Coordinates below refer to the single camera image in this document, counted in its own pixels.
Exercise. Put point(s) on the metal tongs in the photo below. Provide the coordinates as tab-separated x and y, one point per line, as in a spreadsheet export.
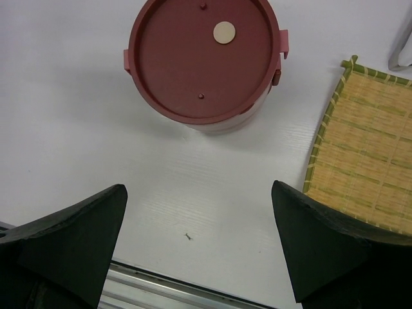
400	43

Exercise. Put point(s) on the aluminium front rail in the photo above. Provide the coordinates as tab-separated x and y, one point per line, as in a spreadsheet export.
187	268

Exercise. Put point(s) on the red lid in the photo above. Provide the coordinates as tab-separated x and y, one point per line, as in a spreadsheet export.
222	18

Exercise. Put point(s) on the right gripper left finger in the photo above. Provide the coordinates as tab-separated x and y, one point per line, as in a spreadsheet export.
62	260

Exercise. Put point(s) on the red steel lunch bowl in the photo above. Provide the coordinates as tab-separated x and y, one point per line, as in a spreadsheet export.
232	123

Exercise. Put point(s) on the yellow bamboo mat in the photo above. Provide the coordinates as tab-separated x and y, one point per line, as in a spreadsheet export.
360	164

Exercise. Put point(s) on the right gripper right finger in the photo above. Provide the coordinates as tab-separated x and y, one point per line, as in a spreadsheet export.
336	261

